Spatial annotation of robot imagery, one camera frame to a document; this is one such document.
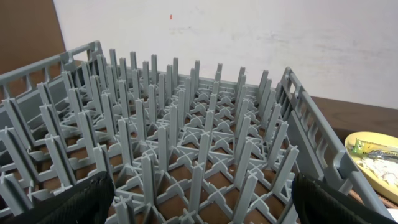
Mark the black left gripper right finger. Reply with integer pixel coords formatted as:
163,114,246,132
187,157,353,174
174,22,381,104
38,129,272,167
292,173,395,224

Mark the grey plastic dish rack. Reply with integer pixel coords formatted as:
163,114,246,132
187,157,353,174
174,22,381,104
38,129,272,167
1,41,393,223

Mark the white tissue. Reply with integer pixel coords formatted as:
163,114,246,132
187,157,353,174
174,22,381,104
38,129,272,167
356,157,397,185

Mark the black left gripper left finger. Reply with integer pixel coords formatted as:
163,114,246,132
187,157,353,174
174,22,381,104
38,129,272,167
7,171,115,224

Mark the green yellow snack wrapper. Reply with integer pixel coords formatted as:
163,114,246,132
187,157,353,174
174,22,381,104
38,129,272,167
351,139,397,160

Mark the yellow plate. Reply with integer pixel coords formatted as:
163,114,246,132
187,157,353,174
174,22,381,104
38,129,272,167
345,131,397,203

